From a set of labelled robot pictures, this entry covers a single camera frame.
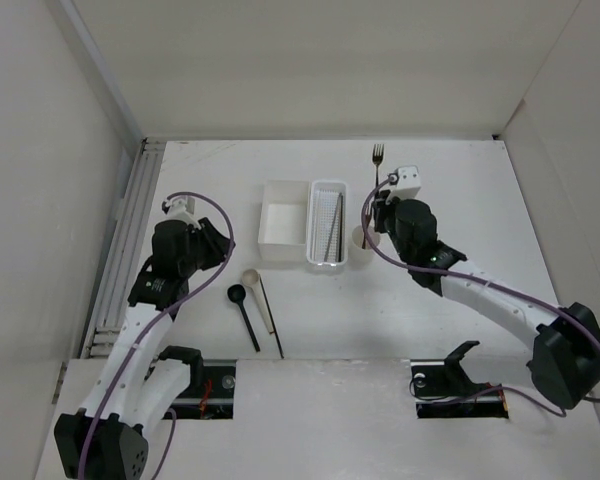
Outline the black spoon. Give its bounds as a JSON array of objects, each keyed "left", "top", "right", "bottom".
[{"left": 227, "top": 284, "right": 261, "bottom": 352}]

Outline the gold fork black handle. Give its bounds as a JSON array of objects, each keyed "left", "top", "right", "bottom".
[{"left": 372, "top": 144, "right": 385, "bottom": 187}]

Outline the brown wooden fork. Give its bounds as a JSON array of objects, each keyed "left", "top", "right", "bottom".
[{"left": 361, "top": 210, "right": 372, "bottom": 250}]

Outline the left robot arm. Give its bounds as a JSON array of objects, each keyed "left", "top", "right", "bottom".
[{"left": 54, "top": 218, "right": 235, "bottom": 479}]

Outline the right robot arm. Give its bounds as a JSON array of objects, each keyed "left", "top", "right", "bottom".
[{"left": 361, "top": 186, "right": 600, "bottom": 410}]

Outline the cream paper cup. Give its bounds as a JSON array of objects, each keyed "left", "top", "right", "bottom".
[{"left": 348, "top": 225, "right": 375, "bottom": 266}]

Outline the cream wooden spoon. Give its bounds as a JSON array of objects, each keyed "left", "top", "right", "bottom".
[{"left": 241, "top": 269, "right": 273, "bottom": 334}]

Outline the white perforated basket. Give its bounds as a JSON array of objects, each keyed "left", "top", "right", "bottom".
[{"left": 306, "top": 180, "right": 348, "bottom": 274}]

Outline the dark thin chopstick left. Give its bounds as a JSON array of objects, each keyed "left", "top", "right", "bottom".
[{"left": 259, "top": 277, "right": 285, "bottom": 360}]

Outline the white square box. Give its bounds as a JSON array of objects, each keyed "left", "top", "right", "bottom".
[{"left": 258, "top": 180, "right": 310, "bottom": 263}]

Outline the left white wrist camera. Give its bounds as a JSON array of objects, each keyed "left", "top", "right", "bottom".
[{"left": 162, "top": 195, "right": 199, "bottom": 228}]

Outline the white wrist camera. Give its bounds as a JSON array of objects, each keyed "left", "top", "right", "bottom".
[
  {"left": 162, "top": 195, "right": 199, "bottom": 228},
  {"left": 387, "top": 165, "right": 421, "bottom": 202}
]

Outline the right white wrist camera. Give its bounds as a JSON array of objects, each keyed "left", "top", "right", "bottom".
[{"left": 387, "top": 165, "right": 421, "bottom": 202}]

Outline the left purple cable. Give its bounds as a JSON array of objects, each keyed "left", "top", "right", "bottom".
[{"left": 77, "top": 192, "right": 236, "bottom": 480}]

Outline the purple cable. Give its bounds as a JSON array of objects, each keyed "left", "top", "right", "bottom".
[
  {"left": 361, "top": 172, "right": 600, "bottom": 417},
  {"left": 77, "top": 192, "right": 236, "bottom": 480}
]

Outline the aluminium rail frame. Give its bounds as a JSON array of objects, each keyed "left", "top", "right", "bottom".
[{"left": 73, "top": 138, "right": 166, "bottom": 358}]

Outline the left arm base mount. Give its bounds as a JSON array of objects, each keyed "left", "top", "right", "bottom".
[{"left": 171, "top": 360, "right": 236, "bottom": 420}]

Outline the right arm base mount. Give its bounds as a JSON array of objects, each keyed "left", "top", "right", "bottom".
[{"left": 409, "top": 340, "right": 509, "bottom": 419}]

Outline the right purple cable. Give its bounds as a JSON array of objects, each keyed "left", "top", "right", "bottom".
[{"left": 361, "top": 172, "right": 600, "bottom": 417}]

